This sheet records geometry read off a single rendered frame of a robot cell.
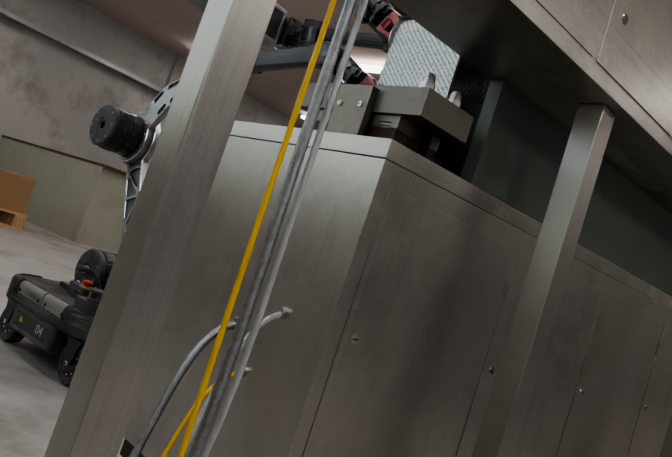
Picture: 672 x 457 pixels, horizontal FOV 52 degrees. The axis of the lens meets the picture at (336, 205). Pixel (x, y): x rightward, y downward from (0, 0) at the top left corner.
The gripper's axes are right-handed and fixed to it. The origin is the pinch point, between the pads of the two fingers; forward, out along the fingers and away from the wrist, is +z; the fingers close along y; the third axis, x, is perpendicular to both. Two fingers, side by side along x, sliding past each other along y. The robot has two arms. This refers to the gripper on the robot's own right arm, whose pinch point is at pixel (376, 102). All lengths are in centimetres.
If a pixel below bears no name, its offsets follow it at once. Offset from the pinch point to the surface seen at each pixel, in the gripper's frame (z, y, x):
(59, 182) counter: -542, -187, -377
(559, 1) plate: 41, 18, 40
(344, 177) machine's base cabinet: 35.1, 25.9, -9.1
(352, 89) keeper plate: 15.7, 22.0, 2.7
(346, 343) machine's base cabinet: 58, 21, -30
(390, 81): -0.6, 0.3, 6.1
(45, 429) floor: 13, 31, -116
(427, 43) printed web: 1.3, 0.3, 19.0
